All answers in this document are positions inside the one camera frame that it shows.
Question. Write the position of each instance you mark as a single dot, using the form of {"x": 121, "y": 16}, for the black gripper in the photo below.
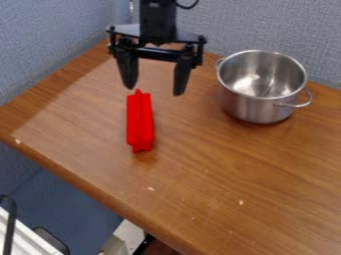
{"x": 180, "y": 48}

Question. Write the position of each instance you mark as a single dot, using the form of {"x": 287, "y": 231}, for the red star-shaped block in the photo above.
{"x": 140, "y": 130}

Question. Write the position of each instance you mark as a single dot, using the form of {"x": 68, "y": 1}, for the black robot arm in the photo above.
{"x": 158, "y": 18}

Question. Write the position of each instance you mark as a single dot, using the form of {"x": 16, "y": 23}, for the metal pot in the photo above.
{"x": 262, "y": 86}

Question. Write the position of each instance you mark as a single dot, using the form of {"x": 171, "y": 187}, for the white box below table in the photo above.
{"x": 26, "y": 242}

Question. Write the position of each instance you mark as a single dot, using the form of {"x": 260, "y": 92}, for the white table bracket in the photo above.
{"x": 124, "y": 241}

